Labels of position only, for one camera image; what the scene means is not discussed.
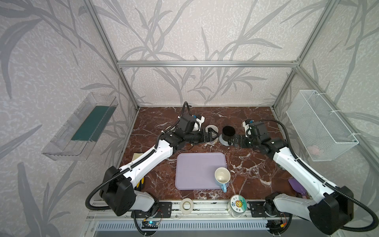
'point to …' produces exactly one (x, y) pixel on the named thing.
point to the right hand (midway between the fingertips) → (237, 138)
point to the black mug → (228, 134)
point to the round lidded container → (237, 206)
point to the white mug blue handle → (222, 177)
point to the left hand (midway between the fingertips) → (213, 137)
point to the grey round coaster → (223, 142)
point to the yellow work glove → (140, 183)
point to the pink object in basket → (313, 149)
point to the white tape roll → (186, 212)
